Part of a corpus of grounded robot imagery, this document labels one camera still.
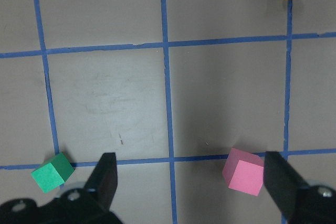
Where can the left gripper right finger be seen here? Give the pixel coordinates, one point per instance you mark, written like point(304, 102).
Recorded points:
point(283, 183)

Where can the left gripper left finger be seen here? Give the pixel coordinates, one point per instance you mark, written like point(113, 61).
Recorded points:
point(102, 183)

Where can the pink cube centre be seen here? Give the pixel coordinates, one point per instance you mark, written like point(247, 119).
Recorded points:
point(243, 171)

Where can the green cube near left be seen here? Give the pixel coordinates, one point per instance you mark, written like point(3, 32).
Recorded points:
point(53, 173)

